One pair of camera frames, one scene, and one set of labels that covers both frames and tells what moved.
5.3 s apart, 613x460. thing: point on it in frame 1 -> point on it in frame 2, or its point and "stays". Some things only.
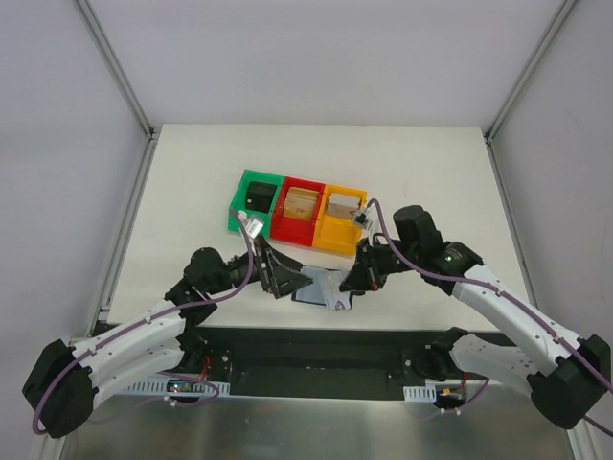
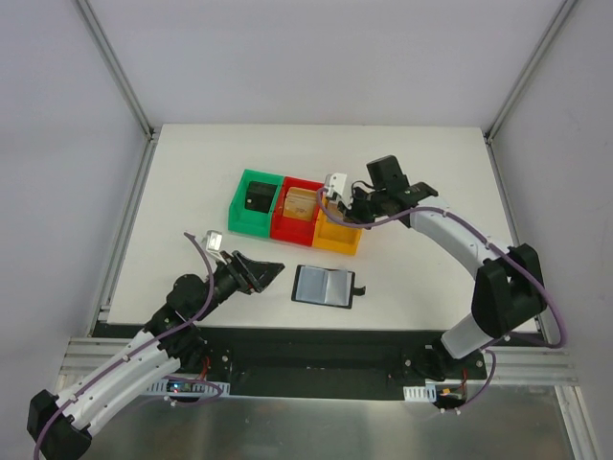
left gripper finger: x=284 y=280 -> x=262 y=273
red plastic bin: x=292 y=229 stays
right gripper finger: x=359 y=279 -> x=348 y=214
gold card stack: x=300 y=203 stays
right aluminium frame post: x=529 y=70 stays
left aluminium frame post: x=115 y=67 stays
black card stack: x=260 y=196 stays
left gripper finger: x=272 y=257 -> x=260 y=272
